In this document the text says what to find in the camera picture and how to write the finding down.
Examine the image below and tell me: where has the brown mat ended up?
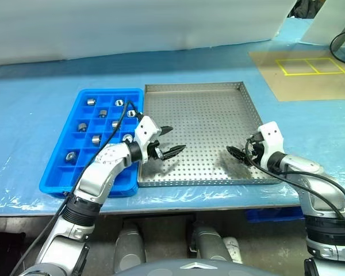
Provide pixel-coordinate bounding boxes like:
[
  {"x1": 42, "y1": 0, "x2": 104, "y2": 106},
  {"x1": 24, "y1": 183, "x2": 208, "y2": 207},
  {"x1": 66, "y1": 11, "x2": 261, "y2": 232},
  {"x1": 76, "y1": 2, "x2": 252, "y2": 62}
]
[{"x1": 248, "y1": 49, "x2": 345, "y2": 102}]

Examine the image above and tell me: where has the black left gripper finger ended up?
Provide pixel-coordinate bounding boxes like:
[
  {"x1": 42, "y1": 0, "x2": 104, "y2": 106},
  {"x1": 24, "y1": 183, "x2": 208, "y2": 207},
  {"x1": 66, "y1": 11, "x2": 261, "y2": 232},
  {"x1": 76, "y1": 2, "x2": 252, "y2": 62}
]
[
  {"x1": 160, "y1": 125, "x2": 174, "y2": 139},
  {"x1": 161, "y1": 144, "x2": 187, "y2": 161}
]

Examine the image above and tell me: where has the white upright board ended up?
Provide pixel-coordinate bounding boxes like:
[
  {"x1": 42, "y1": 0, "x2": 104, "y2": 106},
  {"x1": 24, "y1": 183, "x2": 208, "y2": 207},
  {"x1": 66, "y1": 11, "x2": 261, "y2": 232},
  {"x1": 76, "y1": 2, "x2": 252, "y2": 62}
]
[{"x1": 300, "y1": 0, "x2": 345, "y2": 48}]

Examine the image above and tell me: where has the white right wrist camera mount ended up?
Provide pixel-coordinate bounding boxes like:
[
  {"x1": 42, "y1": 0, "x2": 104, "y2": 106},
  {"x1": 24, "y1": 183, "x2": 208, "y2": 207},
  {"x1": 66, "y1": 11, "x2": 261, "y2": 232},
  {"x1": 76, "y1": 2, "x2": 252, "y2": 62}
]
[{"x1": 257, "y1": 121, "x2": 286, "y2": 171}]

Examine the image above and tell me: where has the grey right robot leg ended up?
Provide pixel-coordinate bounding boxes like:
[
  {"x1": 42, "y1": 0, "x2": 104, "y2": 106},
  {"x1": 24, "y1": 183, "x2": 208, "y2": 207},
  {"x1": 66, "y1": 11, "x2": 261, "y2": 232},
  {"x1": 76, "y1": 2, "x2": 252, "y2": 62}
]
[{"x1": 189, "y1": 225, "x2": 234, "y2": 263}]

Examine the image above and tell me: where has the perforated metal tray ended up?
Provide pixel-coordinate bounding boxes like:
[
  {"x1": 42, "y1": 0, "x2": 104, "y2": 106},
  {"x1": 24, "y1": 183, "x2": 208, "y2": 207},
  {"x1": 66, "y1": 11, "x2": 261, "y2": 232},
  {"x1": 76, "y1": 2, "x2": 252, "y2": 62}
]
[{"x1": 137, "y1": 81, "x2": 283, "y2": 188}]

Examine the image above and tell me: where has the blue compartment tray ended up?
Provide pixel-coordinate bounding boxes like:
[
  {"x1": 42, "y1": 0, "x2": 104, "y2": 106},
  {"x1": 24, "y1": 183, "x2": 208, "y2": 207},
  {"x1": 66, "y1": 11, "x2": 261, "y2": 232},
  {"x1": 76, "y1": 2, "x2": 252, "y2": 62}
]
[{"x1": 39, "y1": 88, "x2": 145, "y2": 198}]

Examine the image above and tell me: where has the blue plastic crate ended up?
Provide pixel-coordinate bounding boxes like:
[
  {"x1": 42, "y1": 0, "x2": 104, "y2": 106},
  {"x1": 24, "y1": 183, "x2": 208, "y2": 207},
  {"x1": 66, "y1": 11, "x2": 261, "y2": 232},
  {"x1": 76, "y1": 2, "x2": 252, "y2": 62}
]
[{"x1": 244, "y1": 208, "x2": 306, "y2": 224}]

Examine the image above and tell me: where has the black looped cable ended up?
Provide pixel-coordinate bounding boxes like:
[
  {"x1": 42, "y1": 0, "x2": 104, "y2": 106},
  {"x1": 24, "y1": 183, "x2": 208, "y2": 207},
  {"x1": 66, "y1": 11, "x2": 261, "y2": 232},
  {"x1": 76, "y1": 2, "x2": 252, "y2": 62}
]
[{"x1": 329, "y1": 30, "x2": 345, "y2": 67}]

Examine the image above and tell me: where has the dark cloth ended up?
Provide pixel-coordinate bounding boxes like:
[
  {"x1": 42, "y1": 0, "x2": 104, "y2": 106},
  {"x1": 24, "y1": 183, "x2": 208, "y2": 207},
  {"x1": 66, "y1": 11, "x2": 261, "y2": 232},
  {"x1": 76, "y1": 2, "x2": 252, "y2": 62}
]
[{"x1": 290, "y1": 0, "x2": 326, "y2": 20}]

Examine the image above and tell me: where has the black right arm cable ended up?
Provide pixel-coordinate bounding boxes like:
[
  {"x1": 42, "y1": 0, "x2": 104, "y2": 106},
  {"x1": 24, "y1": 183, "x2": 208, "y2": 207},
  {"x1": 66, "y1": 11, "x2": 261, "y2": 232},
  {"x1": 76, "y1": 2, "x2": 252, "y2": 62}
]
[{"x1": 244, "y1": 134, "x2": 345, "y2": 231}]

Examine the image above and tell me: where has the large white foam sheet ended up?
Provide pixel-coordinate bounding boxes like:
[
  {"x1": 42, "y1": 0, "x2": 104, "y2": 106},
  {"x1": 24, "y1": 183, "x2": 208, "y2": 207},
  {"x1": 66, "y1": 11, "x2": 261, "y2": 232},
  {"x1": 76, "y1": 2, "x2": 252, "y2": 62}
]
[{"x1": 0, "y1": 0, "x2": 298, "y2": 68}]

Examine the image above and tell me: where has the grey robot leg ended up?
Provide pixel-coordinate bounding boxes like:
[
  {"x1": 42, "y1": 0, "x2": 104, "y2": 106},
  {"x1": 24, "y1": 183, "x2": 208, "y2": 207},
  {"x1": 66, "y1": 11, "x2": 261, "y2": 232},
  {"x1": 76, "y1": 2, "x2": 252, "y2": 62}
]
[
  {"x1": 189, "y1": 225, "x2": 234, "y2": 263},
  {"x1": 113, "y1": 223, "x2": 147, "y2": 274}
]

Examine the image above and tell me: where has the grey left robot leg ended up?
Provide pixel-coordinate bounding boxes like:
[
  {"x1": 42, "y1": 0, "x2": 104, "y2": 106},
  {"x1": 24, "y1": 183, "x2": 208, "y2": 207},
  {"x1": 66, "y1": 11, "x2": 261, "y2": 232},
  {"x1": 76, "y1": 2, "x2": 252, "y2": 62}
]
[{"x1": 113, "y1": 223, "x2": 147, "y2": 274}]

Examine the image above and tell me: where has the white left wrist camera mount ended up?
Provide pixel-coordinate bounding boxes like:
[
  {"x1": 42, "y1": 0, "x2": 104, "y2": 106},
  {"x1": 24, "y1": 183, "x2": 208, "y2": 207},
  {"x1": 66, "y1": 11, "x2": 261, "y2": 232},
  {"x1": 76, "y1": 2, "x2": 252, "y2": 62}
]
[{"x1": 133, "y1": 115, "x2": 163, "y2": 163}]

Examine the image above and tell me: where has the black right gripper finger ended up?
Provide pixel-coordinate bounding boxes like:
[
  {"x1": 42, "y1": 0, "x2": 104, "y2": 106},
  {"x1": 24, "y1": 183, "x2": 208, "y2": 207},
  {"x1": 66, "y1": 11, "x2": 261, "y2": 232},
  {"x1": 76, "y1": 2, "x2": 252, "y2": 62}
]
[{"x1": 226, "y1": 145, "x2": 247, "y2": 162}]

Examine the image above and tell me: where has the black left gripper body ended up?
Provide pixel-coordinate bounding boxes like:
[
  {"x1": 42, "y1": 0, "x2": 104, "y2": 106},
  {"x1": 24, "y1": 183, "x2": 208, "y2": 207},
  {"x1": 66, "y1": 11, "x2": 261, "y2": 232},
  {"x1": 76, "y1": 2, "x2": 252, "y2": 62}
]
[{"x1": 145, "y1": 140, "x2": 165, "y2": 161}]

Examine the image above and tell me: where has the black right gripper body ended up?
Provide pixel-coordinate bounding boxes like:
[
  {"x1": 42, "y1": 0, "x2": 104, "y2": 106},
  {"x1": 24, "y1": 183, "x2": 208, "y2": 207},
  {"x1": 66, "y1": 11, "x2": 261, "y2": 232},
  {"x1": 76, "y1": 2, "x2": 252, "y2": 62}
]
[{"x1": 243, "y1": 132, "x2": 265, "y2": 168}]

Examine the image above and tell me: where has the grey robot torso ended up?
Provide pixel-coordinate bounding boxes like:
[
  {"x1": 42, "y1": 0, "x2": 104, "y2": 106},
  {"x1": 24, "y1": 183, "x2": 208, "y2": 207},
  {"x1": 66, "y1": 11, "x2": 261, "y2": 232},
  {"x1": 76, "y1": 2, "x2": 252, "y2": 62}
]
[{"x1": 112, "y1": 258, "x2": 273, "y2": 276}]

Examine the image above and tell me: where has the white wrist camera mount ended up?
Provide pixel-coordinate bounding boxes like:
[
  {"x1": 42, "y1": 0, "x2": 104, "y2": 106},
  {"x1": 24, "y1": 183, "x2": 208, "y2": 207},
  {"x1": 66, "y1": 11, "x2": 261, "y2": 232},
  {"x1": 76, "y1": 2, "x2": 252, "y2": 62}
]
[
  {"x1": 257, "y1": 121, "x2": 286, "y2": 171},
  {"x1": 133, "y1": 115, "x2": 163, "y2": 163}
]

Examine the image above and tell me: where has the white robot foot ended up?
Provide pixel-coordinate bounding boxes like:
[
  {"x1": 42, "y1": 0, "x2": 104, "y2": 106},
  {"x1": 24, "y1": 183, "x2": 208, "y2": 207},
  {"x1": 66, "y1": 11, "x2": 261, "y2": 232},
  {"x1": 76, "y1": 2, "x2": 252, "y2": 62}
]
[{"x1": 221, "y1": 236, "x2": 244, "y2": 265}]

